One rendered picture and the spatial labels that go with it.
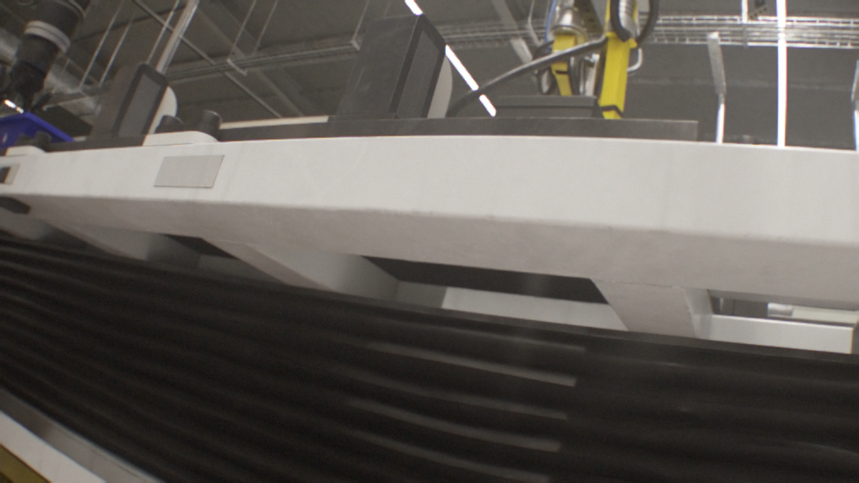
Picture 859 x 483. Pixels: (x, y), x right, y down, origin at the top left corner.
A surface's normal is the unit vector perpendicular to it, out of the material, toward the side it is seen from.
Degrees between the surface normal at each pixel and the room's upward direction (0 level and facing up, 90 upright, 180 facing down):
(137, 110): 90
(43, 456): 90
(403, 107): 90
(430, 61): 90
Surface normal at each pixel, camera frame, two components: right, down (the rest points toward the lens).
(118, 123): 0.87, 0.07
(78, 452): -0.43, -0.36
